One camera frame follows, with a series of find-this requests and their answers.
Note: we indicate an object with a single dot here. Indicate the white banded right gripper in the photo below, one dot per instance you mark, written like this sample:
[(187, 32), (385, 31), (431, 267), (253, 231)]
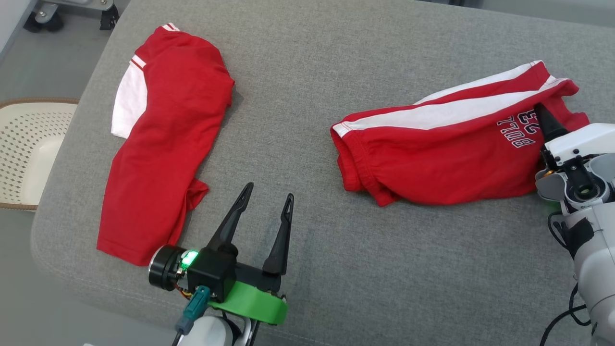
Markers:
[(581, 142)]

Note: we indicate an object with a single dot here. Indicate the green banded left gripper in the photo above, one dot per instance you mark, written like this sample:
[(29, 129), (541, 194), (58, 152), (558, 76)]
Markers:
[(250, 302)]

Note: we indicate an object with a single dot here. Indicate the red shorts white stripes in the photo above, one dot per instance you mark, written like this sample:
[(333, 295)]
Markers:
[(432, 163)]

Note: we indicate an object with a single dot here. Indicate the red jersey shirt white sleeves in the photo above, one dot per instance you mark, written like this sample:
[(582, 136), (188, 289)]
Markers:
[(163, 144)]

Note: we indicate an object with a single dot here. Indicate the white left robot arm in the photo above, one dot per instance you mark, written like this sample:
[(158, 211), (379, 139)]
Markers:
[(211, 334)]

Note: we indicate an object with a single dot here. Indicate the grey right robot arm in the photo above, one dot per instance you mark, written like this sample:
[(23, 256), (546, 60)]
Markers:
[(596, 259)]

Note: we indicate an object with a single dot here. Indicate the cream perforated laundry basket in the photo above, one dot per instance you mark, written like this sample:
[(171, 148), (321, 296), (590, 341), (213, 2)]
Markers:
[(29, 144)]

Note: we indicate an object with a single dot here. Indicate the grey cart base with casters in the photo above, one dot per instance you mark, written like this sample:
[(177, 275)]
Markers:
[(48, 19)]

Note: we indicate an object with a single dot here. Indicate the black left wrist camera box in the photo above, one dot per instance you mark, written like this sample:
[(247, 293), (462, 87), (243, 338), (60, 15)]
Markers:
[(211, 271)]

